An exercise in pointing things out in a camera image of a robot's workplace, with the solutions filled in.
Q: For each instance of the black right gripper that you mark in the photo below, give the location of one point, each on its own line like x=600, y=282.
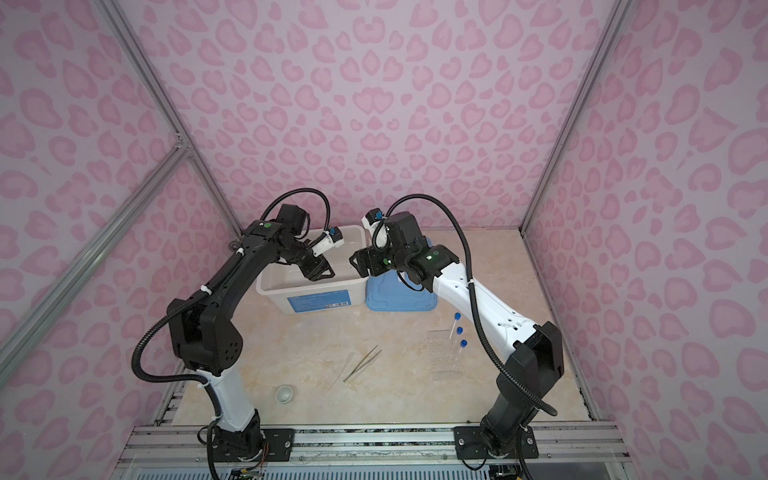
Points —
x=362, y=255

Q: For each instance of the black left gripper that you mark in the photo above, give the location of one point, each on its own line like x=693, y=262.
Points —
x=317, y=269

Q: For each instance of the white plastic storage bin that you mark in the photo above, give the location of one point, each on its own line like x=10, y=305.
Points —
x=286, y=287

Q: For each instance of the metal tweezers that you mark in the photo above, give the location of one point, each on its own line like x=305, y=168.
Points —
x=364, y=362

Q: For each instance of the small white ceramic dish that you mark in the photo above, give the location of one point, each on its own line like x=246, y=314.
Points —
x=284, y=394

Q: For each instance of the clear acrylic test tube rack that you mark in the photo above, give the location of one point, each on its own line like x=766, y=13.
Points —
x=440, y=356

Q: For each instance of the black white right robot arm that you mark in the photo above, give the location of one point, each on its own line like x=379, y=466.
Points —
x=528, y=356

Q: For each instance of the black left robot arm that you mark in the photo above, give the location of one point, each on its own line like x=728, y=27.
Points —
x=205, y=339

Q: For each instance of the blue plastic bin lid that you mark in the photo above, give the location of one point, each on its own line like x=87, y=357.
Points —
x=387, y=293

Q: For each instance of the clear glass stirring rod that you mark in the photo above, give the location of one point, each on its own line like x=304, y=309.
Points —
x=340, y=372

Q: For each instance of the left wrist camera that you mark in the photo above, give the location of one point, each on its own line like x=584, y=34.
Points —
x=329, y=239

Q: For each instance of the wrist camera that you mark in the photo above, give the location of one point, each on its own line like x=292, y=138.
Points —
x=371, y=220
x=329, y=239

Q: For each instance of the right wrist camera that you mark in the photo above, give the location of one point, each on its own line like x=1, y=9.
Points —
x=371, y=220

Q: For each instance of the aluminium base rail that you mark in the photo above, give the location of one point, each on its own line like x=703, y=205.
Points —
x=545, y=450

